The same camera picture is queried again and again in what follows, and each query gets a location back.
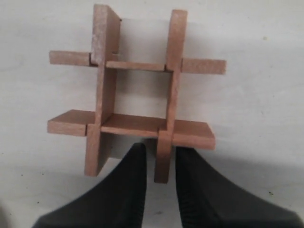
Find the wooden notched piece four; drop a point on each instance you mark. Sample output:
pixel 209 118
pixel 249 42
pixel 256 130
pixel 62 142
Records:
pixel 186 133

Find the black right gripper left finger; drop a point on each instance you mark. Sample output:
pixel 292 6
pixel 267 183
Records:
pixel 116 202

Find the wooden notched piece three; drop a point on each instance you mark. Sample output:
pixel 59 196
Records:
pixel 188 65

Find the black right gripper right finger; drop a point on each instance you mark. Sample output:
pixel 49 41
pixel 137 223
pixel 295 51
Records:
pixel 207 199

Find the wooden notched piece two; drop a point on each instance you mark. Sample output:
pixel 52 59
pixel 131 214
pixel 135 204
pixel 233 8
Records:
pixel 105 47

